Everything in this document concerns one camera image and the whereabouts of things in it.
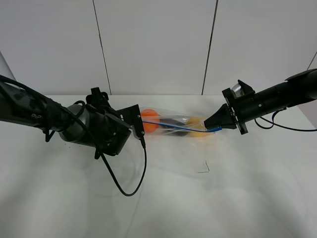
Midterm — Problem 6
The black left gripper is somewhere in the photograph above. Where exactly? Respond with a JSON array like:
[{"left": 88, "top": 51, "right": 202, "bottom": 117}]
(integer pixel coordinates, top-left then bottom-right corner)
[{"left": 86, "top": 87, "right": 131, "bottom": 156}]

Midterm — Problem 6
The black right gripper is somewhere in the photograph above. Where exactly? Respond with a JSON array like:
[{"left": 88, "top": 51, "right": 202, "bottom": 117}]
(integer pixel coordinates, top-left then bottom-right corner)
[{"left": 204, "top": 88, "right": 248, "bottom": 135}]

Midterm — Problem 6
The clear zip bag blue seal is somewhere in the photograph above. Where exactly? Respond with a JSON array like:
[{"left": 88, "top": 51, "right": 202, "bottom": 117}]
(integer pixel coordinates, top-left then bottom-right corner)
[{"left": 141, "top": 108, "right": 222, "bottom": 138}]

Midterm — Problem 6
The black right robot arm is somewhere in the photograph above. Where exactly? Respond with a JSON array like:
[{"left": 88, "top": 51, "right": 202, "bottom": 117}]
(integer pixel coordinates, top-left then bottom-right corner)
[{"left": 204, "top": 69, "right": 317, "bottom": 135}]

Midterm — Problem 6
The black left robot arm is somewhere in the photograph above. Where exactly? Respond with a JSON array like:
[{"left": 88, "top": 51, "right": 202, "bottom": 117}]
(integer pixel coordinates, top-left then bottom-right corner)
[{"left": 0, "top": 76, "right": 131, "bottom": 156}]

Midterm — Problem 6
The yellow pear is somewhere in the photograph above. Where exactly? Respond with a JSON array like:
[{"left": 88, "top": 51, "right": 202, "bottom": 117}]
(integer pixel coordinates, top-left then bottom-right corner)
[{"left": 186, "top": 117, "right": 208, "bottom": 137}]

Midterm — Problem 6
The orange fruit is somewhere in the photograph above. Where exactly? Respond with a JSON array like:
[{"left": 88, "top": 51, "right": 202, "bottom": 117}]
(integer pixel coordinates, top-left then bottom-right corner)
[{"left": 141, "top": 109, "right": 160, "bottom": 133}]

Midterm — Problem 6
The dark purple eggplant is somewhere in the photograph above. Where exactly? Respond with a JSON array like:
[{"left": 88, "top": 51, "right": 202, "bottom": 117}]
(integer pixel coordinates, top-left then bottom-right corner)
[{"left": 159, "top": 118, "right": 189, "bottom": 137}]

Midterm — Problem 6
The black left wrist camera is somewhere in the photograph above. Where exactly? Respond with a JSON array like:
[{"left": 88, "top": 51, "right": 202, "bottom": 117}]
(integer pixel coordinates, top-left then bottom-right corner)
[{"left": 117, "top": 104, "right": 145, "bottom": 139}]

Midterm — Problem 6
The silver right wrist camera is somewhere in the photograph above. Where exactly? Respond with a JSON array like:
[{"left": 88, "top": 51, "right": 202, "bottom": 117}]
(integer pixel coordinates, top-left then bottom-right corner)
[{"left": 231, "top": 80, "right": 255, "bottom": 98}]

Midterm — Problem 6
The black camera cable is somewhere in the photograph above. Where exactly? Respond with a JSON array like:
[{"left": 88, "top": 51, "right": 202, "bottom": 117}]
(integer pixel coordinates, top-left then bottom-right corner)
[{"left": 96, "top": 137, "right": 148, "bottom": 197}]

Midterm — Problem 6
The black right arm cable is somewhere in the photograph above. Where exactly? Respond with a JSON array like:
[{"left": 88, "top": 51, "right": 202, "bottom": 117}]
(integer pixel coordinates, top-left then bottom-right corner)
[{"left": 255, "top": 109, "right": 317, "bottom": 131}]

